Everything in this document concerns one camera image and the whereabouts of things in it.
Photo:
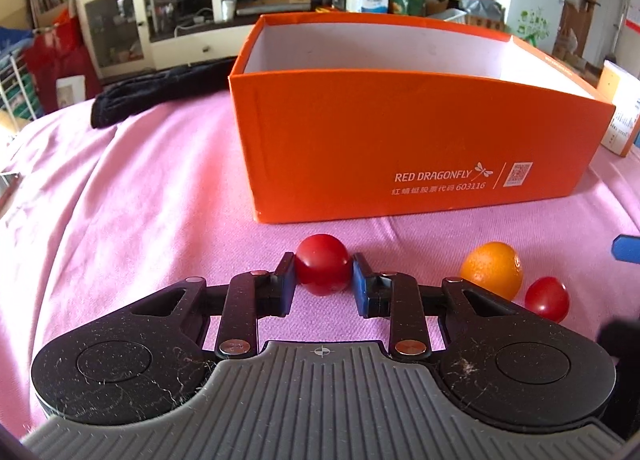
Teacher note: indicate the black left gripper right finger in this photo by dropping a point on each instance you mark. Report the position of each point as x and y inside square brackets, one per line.
[395, 296]

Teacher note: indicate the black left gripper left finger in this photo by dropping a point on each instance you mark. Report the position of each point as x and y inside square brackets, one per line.
[250, 296]

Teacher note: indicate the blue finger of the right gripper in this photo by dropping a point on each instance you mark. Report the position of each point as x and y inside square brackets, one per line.
[626, 248]

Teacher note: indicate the small red tomato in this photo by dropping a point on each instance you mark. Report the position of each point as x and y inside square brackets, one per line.
[548, 298]

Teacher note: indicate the orange white carton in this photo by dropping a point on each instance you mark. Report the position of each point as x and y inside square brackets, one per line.
[623, 90]

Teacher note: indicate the pink flowered bed sheet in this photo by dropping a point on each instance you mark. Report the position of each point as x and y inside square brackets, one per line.
[103, 217]

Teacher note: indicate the orange shoe box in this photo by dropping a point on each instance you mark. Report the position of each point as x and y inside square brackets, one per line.
[350, 115]

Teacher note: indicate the black folded cloth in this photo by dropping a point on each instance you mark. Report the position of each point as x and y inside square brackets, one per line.
[137, 95]

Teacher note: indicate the white tv cabinet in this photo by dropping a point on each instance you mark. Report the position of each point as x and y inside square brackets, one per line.
[186, 32]

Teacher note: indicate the red shopping bag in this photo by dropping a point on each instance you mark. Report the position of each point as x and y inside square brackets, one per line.
[58, 52]

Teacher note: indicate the white glass door cabinet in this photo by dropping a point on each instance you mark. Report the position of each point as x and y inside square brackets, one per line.
[117, 36]

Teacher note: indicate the white wire trolley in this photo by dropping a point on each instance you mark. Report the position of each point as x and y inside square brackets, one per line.
[19, 95]

